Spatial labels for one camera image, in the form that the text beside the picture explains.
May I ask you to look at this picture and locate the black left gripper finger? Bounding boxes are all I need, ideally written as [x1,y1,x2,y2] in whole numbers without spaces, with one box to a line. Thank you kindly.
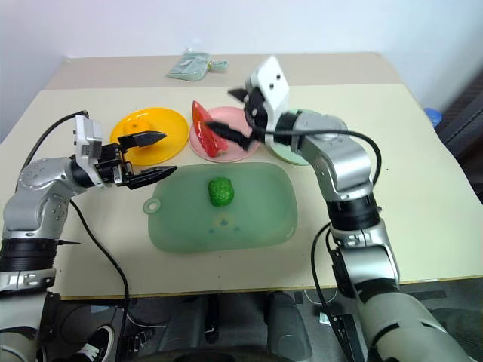
[125,165,179,190]
[117,130,168,151]

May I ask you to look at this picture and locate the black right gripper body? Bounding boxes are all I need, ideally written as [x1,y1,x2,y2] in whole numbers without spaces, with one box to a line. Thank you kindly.
[243,87,272,132]

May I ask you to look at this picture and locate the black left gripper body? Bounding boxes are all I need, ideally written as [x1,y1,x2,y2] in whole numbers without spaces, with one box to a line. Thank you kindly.
[94,143,134,188]

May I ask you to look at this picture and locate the red toy pepper slice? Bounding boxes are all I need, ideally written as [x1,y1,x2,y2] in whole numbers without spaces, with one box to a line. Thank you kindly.
[191,100,230,159]

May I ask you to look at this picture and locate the pink plastic plate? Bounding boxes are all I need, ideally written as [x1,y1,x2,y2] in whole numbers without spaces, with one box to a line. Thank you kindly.
[188,106,262,164]

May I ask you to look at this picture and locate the yellow plastic plate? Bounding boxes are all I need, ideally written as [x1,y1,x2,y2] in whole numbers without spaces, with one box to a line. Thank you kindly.
[109,106,189,167]

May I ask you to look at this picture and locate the pale green plastic plate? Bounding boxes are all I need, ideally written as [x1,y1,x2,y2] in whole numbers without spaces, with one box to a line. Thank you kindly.
[269,108,315,167]

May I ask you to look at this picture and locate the pale green fabric pouch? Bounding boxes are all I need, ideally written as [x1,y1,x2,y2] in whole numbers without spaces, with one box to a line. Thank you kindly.
[165,48,229,81]

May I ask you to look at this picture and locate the green toy vegetable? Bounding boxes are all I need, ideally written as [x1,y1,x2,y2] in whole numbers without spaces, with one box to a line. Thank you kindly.
[207,176,235,208]

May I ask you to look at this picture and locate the translucent green cutting board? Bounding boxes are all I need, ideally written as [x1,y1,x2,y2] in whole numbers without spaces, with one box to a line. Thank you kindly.
[142,161,300,256]

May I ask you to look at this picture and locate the black and white shoe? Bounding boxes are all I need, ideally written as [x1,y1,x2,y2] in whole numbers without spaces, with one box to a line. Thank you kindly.
[70,323,116,362]

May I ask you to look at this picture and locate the blue round object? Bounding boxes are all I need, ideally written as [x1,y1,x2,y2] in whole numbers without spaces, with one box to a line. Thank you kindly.
[422,107,443,128]

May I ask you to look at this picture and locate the dark grey rounded shape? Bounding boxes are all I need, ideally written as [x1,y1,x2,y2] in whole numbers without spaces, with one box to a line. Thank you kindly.
[263,291,315,362]

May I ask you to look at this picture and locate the dark woven chair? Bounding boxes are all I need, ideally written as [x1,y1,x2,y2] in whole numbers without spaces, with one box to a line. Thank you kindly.
[436,70,483,169]

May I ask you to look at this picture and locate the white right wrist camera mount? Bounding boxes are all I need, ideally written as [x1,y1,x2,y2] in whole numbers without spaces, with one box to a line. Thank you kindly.
[249,56,291,130]

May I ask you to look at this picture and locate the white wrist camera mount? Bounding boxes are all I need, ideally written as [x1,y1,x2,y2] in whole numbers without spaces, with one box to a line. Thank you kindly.
[72,114,104,167]
[249,56,291,130]

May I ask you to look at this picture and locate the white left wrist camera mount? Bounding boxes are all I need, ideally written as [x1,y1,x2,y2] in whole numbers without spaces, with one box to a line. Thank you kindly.
[72,114,104,167]

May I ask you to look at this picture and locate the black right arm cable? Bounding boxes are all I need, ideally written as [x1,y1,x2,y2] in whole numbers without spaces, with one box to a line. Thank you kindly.
[259,126,383,362]

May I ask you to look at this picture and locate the white cable loop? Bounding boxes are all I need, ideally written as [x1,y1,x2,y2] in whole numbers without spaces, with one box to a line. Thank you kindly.
[303,288,340,306]

